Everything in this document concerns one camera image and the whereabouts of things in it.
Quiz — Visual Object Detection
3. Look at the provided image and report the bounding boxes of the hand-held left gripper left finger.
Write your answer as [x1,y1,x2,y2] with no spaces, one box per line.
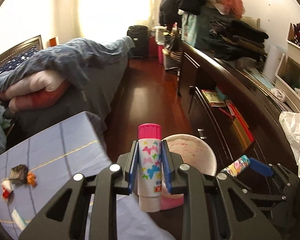
[18,140,138,240]

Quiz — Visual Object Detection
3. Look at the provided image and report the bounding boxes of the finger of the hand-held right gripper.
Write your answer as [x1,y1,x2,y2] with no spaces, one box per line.
[227,177,288,208]
[247,157,300,188]

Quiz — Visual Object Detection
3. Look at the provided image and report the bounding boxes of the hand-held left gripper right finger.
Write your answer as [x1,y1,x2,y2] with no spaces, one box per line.
[161,140,283,240]

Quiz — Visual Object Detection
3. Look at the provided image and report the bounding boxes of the butterfly print glue stick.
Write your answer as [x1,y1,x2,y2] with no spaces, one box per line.
[137,123,162,213]

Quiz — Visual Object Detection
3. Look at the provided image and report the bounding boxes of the colourful printed tube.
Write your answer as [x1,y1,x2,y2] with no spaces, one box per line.
[220,155,250,178]

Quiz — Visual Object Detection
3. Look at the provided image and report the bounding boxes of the pink white waste bin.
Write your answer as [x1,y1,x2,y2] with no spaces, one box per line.
[160,134,217,210]

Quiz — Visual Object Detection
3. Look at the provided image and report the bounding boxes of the white plastic bag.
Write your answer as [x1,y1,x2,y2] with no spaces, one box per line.
[279,111,300,173]

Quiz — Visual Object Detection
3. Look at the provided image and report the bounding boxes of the stack of red books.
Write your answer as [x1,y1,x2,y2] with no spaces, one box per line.
[219,99,255,149]

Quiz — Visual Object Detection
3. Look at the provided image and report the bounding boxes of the dark wooden dresser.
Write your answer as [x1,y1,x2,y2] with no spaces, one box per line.
[177,40,300,195]

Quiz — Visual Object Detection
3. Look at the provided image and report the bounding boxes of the table with blue cloth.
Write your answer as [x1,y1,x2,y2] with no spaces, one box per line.
[0,111,177,240]

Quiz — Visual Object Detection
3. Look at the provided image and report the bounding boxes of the bed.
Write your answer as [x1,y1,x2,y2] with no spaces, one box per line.
[0,35,135,140]

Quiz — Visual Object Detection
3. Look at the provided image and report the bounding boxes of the stack of papers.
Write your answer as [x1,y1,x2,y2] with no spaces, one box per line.
[240,67,290,110]

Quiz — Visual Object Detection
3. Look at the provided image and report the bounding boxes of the orange crumpled wrapper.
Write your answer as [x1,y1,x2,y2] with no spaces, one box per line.
[26,172,37,187]

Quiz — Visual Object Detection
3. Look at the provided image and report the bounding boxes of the white storage rack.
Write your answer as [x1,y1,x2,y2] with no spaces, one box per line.
[275,22,300,113]

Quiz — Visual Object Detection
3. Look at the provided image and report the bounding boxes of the folded red quilt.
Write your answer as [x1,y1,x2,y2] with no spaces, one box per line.
[0,81,70,114]

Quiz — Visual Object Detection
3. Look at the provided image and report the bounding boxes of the dark brown wrapper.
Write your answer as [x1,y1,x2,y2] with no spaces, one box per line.
[9,164,28,184]

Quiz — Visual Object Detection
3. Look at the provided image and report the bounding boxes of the pink storage box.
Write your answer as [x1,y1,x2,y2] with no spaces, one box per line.
[158,44,167,64]

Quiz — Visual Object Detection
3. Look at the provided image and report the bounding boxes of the black striped bag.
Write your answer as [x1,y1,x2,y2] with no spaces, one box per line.
[164,36,183,70]

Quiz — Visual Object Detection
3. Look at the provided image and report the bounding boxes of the teal white packet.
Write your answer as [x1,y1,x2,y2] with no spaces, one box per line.
[11,207,27,230]

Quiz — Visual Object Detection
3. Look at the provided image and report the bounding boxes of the red suitcase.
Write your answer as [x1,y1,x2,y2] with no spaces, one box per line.
[148,36,159,58]

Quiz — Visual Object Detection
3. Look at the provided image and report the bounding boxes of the red white wrapper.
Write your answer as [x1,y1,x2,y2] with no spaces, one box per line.
[0,180,14,202]

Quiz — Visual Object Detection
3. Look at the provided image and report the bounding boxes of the black suitcase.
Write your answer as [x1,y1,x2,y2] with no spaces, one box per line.
[127,25,149,59]

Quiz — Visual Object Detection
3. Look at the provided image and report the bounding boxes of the folded pink quilt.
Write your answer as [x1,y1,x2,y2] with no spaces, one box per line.
[0,69,67,110]

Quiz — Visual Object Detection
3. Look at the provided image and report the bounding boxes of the blue quilt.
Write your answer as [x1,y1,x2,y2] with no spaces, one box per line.
[0,36,135,93]

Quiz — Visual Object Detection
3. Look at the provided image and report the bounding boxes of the folded dark clothes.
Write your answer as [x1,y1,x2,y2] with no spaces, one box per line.
[202,12,269,62]

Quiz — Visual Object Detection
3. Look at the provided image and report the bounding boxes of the clear water jug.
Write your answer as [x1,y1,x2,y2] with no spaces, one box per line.
[154,25,167,45]

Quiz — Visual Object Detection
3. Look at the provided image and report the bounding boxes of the teal printed bag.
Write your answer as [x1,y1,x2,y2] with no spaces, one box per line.
[181,11,198,47]

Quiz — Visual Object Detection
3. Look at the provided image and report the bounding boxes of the blue star pillow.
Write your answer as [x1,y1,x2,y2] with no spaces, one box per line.
[0,46,40,78]

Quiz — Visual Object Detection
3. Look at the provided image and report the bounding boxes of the dark wooden headboard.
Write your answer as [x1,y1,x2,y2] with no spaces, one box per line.
[0,35,43,72]

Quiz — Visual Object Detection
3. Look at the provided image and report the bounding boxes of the black coat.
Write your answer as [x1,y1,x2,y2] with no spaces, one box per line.
[159,0,188,29]

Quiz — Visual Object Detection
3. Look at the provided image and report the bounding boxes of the sheer cream curtain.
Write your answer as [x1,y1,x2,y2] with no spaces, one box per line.
[55,0,165,38]

